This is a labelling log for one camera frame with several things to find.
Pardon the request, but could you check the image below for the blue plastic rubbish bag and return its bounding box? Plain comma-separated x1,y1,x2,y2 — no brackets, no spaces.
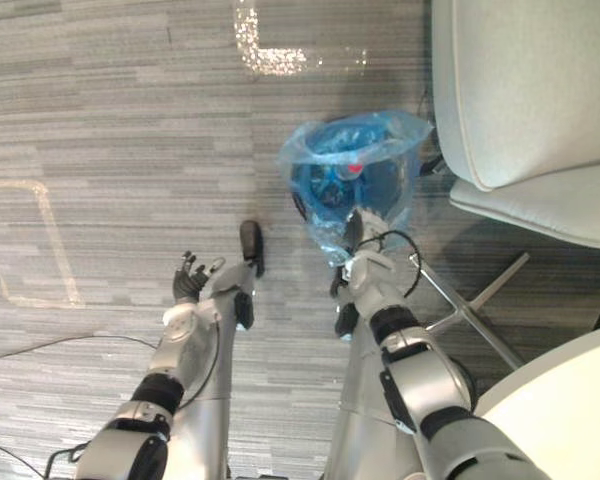
277,110,434,270

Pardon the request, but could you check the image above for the metal chair base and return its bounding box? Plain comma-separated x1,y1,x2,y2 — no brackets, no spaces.
408,251,531,370

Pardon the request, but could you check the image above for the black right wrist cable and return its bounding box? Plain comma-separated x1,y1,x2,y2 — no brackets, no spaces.
355,228,425,300

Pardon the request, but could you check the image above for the small dark rubbish bin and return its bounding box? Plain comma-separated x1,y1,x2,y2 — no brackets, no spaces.
288,117,422,227

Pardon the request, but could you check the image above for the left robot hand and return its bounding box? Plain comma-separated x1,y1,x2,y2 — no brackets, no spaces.
172,251,227,304

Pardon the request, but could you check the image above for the thin black floor cable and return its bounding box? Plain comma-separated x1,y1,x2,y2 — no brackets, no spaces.
0,333,162,362

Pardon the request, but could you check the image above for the left dark robot foot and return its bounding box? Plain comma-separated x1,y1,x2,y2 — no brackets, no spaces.
238,218,267,279

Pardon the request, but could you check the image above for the white round table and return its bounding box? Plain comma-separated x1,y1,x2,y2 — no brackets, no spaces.
472,323,600,480

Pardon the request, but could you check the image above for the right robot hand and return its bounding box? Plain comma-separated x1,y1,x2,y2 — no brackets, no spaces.
346,209,397,257

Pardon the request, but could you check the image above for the white upholstered chair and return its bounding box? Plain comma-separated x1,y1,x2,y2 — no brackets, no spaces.
431,0,600,251

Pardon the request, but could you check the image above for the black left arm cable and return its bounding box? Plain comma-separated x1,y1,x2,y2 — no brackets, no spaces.
177,308,222,414

